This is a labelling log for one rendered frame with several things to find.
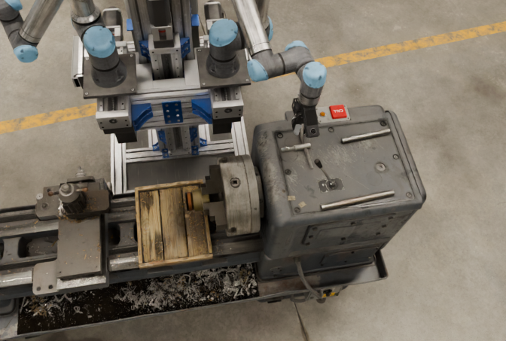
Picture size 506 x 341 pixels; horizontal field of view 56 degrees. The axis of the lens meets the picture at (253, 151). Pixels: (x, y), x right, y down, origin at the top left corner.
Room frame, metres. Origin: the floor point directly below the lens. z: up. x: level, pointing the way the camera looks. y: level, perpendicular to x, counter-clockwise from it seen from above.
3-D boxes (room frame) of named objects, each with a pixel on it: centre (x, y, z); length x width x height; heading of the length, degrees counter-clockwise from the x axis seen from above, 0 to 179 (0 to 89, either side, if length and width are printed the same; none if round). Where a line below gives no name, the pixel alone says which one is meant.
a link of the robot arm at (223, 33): (1.40, 0.17, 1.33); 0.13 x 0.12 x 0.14; 117
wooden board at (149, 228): (0.74, 0.31, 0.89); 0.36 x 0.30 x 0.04; 15
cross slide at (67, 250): (0.66, 0.67, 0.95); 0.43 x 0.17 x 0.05; 15
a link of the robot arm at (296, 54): (1.10, -0.11, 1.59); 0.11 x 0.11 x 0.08; 27
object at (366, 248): (0.93, -0.33, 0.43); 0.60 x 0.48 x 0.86; 105
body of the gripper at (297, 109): (1.02, -0.17, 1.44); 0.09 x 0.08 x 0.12; 15
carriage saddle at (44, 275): (0.63, 0.71, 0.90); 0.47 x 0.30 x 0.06; 15
